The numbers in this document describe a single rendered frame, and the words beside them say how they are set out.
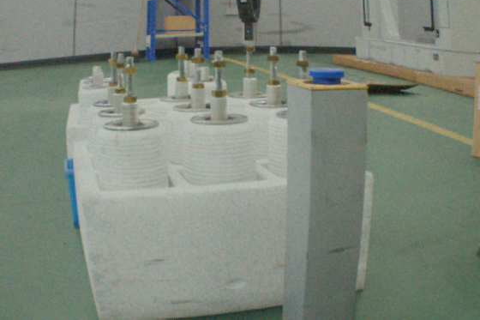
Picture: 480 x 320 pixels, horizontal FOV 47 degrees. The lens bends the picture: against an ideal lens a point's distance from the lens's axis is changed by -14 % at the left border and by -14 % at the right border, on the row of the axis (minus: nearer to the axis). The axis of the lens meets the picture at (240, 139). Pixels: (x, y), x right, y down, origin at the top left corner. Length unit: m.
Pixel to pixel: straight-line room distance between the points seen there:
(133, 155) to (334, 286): 0.29
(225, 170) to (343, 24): 6.78
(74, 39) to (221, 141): 6.26
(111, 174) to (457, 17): 3.48
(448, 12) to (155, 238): 3.46
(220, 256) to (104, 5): 6.29
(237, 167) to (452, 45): 3.33
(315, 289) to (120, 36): 6.39
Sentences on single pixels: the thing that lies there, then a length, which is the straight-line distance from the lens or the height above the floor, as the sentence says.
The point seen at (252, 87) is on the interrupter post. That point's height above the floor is 0.27.
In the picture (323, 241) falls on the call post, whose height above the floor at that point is 0.14.
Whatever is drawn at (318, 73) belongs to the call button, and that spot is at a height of 0.33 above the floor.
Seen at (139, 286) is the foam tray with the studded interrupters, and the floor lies 0.06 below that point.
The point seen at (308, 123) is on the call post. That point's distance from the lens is 0.66.
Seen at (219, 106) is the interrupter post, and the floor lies 0.27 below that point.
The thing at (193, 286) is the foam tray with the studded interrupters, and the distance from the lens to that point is 0.81.
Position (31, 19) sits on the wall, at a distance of 7.07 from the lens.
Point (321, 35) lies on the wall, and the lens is 7.45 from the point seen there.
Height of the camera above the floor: 0.38
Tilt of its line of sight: 11 degrees down
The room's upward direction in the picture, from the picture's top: 1 degrees counter-clockwise
